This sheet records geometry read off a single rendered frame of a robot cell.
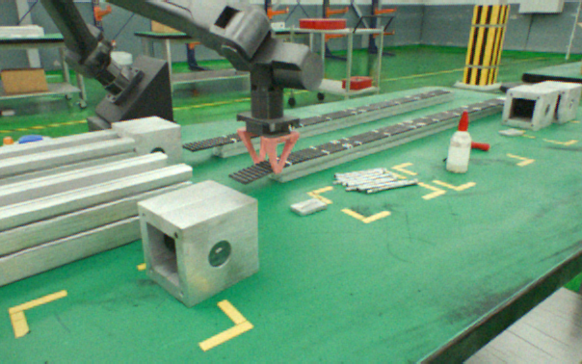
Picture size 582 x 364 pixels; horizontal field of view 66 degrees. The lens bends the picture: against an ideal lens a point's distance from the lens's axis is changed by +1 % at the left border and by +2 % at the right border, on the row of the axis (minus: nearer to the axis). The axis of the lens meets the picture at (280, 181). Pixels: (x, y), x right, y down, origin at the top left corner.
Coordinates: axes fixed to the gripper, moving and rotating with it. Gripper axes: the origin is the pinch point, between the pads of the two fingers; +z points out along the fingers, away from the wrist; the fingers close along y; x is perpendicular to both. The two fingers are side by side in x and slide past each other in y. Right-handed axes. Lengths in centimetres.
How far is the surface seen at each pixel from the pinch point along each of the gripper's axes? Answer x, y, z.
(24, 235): -40.2, 5.1, -2.1
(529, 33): 1109, -381, 26
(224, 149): 2.4, -17.5, 1.5
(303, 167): 6.9, 2.0, 1.4
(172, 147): -11.3, -14.0, -2.5
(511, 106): 75, 11, -2
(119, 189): -29.0, 5.1, -4.7
